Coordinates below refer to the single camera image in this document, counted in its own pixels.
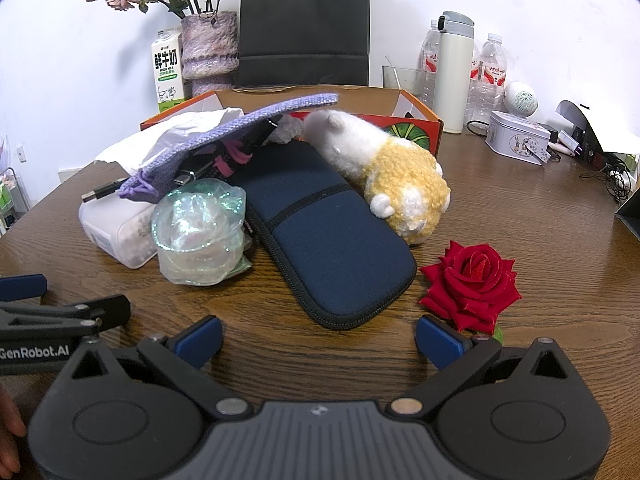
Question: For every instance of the navy zipper case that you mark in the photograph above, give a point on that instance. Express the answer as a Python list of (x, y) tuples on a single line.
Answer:
[(330, 240)]

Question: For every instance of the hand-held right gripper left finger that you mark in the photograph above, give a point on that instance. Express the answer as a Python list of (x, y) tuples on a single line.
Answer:
[(202, 341)]

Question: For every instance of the brown wooden desktop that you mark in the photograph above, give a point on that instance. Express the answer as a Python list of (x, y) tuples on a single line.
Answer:
[(525, 240)]

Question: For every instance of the white translucent plastic box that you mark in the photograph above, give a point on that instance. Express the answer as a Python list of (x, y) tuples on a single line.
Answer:
[(114, 234)]

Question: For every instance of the iridescent plastic bag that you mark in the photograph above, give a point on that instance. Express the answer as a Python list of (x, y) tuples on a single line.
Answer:
[(195, 232)]

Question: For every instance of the white paper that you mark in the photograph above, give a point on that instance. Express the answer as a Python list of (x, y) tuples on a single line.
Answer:
[(165, 141), (615, 130)]

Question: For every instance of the red rose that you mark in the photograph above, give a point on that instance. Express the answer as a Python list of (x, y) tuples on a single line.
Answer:
[(470, 280)]

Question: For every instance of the white printed tin box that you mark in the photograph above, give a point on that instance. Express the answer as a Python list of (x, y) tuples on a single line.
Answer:
[(510, 137)]

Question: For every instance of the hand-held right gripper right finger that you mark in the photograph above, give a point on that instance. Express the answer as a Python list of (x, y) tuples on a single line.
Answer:
[(440, 344)]

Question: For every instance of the white wall socket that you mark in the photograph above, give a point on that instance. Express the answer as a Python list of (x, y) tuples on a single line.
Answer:
[(20, 153)]

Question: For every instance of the clear glass cup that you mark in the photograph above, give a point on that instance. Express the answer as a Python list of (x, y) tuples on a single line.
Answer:
[(402, 83)]

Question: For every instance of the purple knitted pouch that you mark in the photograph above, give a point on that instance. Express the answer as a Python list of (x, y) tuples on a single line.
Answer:
[(210, 135)]

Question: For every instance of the orange cardboard box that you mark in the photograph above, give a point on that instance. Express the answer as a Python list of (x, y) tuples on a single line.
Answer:
[(421, 131)]

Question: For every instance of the white folded paper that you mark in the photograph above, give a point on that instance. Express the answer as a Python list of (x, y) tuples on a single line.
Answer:
[(615, 130)]

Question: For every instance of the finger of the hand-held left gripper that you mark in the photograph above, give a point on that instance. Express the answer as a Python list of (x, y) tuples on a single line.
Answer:
[(107, 309), (22, 286)]

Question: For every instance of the white round speaker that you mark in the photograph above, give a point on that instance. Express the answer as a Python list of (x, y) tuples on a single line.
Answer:
[(522, 100)]

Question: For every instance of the white green milk carton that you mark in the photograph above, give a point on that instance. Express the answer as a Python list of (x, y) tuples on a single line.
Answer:
[(167, 72)]

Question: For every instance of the purple fuzzy vase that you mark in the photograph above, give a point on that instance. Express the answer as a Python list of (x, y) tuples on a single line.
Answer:
[(207, 45)]

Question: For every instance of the white yellow plush toy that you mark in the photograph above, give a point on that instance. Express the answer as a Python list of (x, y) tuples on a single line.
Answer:
[(395, 175)]

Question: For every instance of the white thermos bottle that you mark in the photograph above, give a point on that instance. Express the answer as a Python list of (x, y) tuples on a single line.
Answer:
[(452, 80)]

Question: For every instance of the black paper bag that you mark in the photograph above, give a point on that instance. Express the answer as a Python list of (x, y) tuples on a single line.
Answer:
[(305, 20)]

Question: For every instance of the person's left hand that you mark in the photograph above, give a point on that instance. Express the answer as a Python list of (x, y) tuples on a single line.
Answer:
[(11, 422)]

